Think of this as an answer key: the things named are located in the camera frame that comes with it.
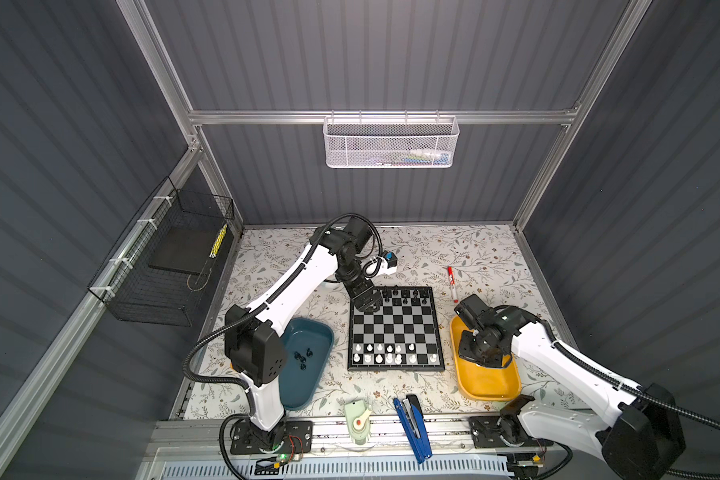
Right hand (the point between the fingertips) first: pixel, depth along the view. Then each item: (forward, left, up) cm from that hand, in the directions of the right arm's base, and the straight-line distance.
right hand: (469, 358), depth 80 cm
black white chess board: (+8, +17, -4) cm, 20 cm away
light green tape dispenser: (-15, +30, +2) cm, 34 cm away
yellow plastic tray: (-5, -4, -6) cm, 8 cm away
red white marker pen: (+31, -2, -6) cm, 32 cm away
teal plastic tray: (+5, +45, -4) cm, 46 cm away
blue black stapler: (-14, +16, -5) cm, 22 cm away
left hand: (+13, +27, +12) cm, 33 cm away
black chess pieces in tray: (+2, +47, -5) cm, 47 cm away
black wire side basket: (+12, +77, +24) cm, 82 cm away
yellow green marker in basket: (+24, +68, +22) cm, 75 cm away
